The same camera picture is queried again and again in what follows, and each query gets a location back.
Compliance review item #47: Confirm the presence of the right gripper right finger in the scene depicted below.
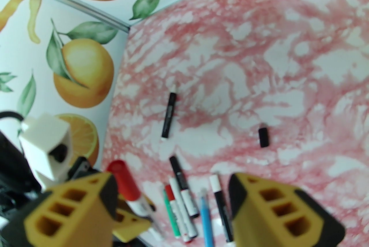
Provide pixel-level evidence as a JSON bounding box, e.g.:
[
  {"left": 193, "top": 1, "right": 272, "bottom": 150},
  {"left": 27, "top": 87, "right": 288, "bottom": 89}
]
[{"left": 229, "top": 173, "right": 346, "bottom": 247}]

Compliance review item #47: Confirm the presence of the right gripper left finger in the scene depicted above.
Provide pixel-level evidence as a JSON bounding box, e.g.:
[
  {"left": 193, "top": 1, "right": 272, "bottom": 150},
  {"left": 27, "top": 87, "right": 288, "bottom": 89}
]
[{"left": 24, "top": 172, "right": 119, "bottom": 247}]

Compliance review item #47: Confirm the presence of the white marker red end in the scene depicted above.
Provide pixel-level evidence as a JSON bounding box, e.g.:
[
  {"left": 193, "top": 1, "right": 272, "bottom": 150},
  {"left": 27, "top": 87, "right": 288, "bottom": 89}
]
[
  {"left": 164, "top": 184, "right": 192, "bottom": 243},
  {"left": 106, "top": 160, "right": 166, "bottom": 242}
]

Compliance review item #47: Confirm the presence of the slim black pen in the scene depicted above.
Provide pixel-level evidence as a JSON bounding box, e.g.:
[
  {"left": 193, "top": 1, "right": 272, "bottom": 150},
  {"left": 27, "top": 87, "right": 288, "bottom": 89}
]
[{"left": 209, "top": 174, "right": 234, "bottom": 247}]

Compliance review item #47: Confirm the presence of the slim green pen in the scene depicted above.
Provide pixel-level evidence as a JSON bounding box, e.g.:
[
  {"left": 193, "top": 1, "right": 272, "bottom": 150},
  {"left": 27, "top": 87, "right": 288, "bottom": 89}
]
[{"left": 162, "top": 189, "right": 182, "bottom": 239}]

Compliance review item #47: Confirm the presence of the slim blue pen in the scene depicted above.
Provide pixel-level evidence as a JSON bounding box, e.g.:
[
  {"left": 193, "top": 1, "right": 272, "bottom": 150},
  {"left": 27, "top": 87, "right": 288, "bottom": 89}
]
[{"left": 199, "top": 188, "right": 215, "bottom": 247}]

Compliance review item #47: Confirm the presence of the white marker black end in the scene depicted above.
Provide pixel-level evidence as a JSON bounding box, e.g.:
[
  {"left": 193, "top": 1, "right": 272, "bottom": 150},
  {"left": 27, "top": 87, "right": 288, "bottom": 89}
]
[{"left": 169, "top": 177, "right": 199, "bottom": 239}]

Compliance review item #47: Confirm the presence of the white marker dark label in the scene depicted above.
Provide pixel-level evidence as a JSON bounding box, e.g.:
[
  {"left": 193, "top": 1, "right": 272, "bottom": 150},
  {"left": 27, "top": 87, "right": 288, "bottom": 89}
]
[{"left": 169, "top": 155, "right": 200, "bottom": 219}]

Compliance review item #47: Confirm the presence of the black pen cap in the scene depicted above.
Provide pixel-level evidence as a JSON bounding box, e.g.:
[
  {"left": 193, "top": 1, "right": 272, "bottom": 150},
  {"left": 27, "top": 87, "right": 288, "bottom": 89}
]
[{"left": 258, "top": 126, "right": 271, "bottom": 149}]

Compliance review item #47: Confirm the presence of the black barrel marker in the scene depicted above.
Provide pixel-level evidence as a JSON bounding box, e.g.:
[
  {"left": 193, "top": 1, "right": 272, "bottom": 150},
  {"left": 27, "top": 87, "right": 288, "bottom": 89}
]
[{"left": 161, "top": 83, "right": 178, "bottom": 141}]

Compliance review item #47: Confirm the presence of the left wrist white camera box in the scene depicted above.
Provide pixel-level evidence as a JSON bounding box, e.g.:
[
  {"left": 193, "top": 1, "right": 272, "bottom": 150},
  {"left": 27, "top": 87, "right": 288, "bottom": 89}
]
[{"left": 19, "top": 113, "right": 72, "bottom": 183}]

